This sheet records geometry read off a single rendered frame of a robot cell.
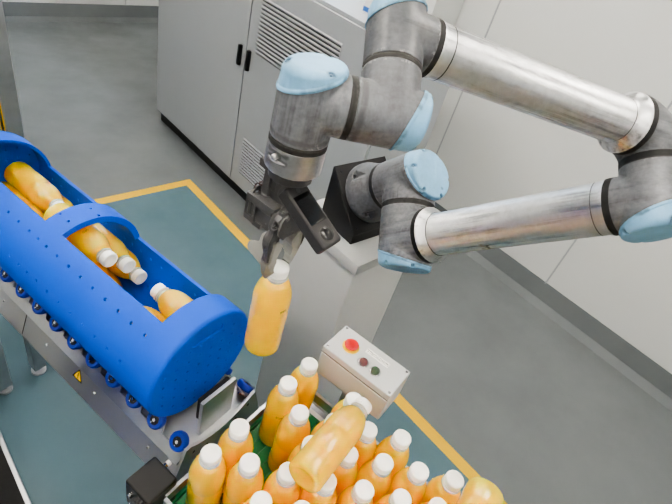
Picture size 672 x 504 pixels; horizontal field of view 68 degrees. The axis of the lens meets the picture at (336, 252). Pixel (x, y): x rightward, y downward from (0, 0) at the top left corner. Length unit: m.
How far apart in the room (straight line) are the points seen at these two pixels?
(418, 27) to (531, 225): 0.53
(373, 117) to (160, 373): 0.64
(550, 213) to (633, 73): 2.15
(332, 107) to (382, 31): 0.15
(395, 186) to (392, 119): 0.68
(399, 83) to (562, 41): 2.65
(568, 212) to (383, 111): 0.53
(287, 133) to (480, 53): 0.33
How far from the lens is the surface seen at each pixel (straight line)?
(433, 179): 1.39
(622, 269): 3.42
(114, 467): 2.27
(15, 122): 2.33
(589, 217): 1.09
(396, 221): 1.34
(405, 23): 0.79
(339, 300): 1.60
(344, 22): 2.55
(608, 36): 3.25
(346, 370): 1.22
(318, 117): 0.69
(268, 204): 0.80
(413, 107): 0.72
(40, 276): 1.27
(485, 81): 0.86
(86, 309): 1.16
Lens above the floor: 2.02
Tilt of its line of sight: 38 degrees down
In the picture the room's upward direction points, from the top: 18 degrees clockwise
